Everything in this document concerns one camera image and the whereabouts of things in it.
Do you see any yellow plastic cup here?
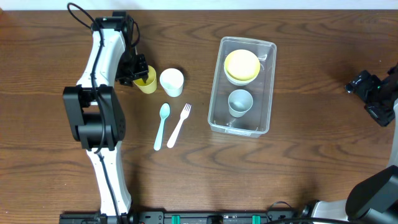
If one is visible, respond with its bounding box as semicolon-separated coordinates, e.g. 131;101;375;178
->
133;65;157;94

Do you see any cream white plastic cup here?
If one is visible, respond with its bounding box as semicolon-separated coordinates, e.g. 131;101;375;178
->
160;68;184;97

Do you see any mint green plastic spoon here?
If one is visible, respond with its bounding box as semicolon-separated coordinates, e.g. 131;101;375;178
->
154;103;170;151

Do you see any cream white plastic fork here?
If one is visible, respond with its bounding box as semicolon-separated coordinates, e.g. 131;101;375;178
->
167;103;192;148

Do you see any yellow plastic bowl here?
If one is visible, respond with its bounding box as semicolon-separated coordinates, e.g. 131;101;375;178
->
224;49;261;82

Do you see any grey plastic cup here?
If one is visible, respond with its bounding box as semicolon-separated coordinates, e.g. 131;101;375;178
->
228;89;254;118

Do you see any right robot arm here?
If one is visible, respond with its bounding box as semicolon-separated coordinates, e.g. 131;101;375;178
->
301;65;397;224

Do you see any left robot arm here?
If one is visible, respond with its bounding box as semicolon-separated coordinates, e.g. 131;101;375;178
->
63;11;149;218

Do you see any clear plastic container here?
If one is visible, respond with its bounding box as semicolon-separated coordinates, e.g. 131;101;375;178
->
208;37;277;138

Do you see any left black cable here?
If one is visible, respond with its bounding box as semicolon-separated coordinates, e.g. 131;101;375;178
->
67;2;141;224

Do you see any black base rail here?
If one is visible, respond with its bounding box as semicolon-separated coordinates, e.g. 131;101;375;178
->
59;210;298;224

